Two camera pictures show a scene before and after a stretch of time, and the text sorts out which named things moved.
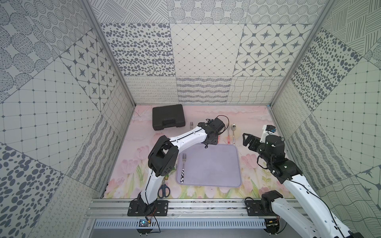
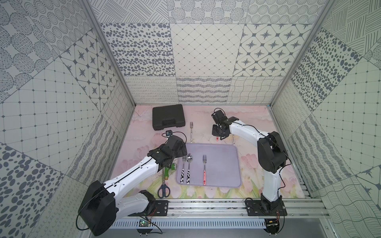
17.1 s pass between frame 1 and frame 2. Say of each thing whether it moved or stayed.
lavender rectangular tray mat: stayed
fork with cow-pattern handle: stayed
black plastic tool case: stayed
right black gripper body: moved
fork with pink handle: moved
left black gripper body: moved
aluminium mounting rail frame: stayed
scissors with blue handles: stayed
